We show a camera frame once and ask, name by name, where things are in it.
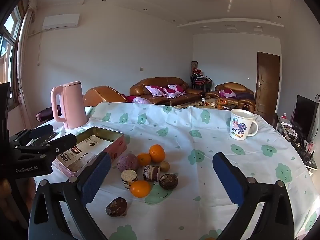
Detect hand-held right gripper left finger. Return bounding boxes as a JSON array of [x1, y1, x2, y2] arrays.
[[28, 152, 112, 240]]

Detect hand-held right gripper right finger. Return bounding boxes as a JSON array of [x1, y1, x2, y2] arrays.
[[212, 152, 295, 240]]

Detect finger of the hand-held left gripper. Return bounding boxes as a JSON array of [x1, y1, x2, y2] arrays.
[[12, 133, 77, 162], [9, 124, 58, 147]]

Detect purple round pastry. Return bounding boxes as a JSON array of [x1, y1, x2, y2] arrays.
[[117, 153, 139, 173]]

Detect dark brown domed pastry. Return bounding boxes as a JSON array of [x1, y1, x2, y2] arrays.
[[105, 197, 128, 217]]

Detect pink tin box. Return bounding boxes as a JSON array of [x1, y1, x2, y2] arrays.
[[51, 126, 127, 177]]

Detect oval orange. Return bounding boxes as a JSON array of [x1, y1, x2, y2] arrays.
[[130, 180, 152, 198]]

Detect small orange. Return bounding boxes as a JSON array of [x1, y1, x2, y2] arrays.
[[137, 153, 152, 166]]

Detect brown cylinder cake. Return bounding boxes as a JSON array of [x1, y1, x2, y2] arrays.
[[143, 165, 161, 182]]

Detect dark marbled round pastry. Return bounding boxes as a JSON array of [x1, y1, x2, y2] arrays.
[[159, 173, 178, 190]]

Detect large orange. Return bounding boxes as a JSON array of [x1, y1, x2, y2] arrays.
[[149, 144, 166, 163]]

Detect dark purple stool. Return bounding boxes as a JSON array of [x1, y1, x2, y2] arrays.
[[36, 105, 62, 122]]

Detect pink electric kettle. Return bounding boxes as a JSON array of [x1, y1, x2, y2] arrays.
[[51, 81, 88, 129]]

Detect white cartoon mug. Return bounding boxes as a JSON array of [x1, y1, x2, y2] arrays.
[[229, 109, 258, 140]]

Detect brown leather armchair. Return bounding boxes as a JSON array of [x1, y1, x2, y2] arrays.
[[205, 82, 256, 113], [83, 85, 128, 107]]

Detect white green cloud tablecloth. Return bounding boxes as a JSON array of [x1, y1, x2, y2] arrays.
[[32, 102, 320, 240]]

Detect cluttered coffee table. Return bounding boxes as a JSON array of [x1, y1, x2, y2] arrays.
[[175, 97, 245, 110]]

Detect pale pink curtain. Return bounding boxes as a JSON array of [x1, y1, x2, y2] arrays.
[[15, 0, 38, 128]]

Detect cluttered television stand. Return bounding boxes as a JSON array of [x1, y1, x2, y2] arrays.
[[276, 115, 318, 178]]

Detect white magenta floral pillow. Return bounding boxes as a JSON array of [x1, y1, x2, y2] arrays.
[[219, 89, 237, 98], [162, 84, 187, 98], [145, 85, 167, 97]]

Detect window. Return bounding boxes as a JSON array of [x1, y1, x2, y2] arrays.
[[0, 5, 23, 85]]

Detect black flat television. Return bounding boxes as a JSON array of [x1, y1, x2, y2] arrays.
[[292, 94, 319, 142]]

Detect stacked black chairs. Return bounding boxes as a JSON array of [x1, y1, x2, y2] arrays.
[[190, 74, 213, 92]]

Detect brown wooden door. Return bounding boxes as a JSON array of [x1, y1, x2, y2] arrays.
[[254, 51, 280, 120]]

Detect long brown leather sofa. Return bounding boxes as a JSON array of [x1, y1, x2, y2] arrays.
[[129, 77, 205, 106]]

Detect white wall air conditioner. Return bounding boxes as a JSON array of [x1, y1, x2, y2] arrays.
[[42, 14, 80, 31]]

